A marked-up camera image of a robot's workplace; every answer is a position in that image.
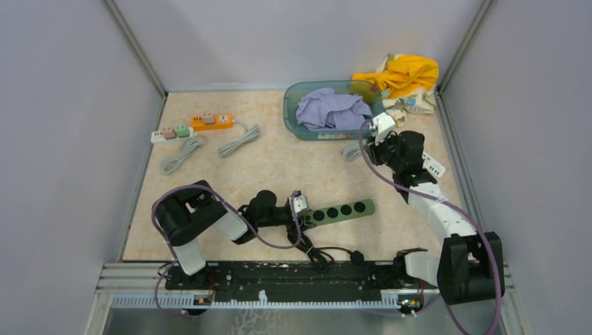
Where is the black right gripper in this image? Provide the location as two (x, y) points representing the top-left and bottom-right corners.
(365, 130), (404, 172)

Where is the grey power strip cable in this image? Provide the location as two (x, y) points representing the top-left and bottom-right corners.
(341, 140), (367, 163)

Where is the green power strip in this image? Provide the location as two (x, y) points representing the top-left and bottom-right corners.
(297, 199), (376, 228)

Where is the black cable with plug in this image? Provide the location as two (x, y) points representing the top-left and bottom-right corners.
(286, 226), (365, 271)

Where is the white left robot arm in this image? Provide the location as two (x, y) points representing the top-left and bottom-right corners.
(151, 180), (310, 289)

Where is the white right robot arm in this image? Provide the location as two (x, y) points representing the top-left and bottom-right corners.
(362, 131), (505, 305)

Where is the white patterned cloth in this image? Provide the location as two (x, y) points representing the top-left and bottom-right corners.
(382, 87), (436, 128)

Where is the teal plastic basin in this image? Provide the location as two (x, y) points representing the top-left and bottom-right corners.
(283, 80), (384, 140)

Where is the purple cloth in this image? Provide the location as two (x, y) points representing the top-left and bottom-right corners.
(295, 87), (373, 131)

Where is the yellow cloth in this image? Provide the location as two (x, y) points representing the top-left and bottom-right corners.
(352, 54), (440, 98)

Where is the orange power strip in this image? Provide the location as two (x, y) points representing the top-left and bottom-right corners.
(190, 112), (234, 132)

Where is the green charger on white strip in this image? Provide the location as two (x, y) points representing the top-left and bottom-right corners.
(174, 124), (191, 138)

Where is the pink charger on white strip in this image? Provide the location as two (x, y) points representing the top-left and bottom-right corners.
(161, 127), (177, 140)

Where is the small white power strip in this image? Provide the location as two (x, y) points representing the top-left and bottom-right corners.
(151, 128), (194, 144)

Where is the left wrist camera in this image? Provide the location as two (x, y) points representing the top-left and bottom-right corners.
(288, 190), (310, 215)

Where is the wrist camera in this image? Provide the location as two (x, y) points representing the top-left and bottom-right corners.
(370, 112), (397, 145)
(288, 190), (310, 215)

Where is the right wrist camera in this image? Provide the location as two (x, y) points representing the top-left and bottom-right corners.
(370, 112), (397, 145)

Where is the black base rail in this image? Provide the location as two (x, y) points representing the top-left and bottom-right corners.
(165, 261), (437, 306)

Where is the grey coiled cable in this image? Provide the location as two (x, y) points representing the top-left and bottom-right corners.
(218, 121), (261, 158)

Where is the small strip grey cable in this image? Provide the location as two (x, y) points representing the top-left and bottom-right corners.
(160, 134), (209, 176)

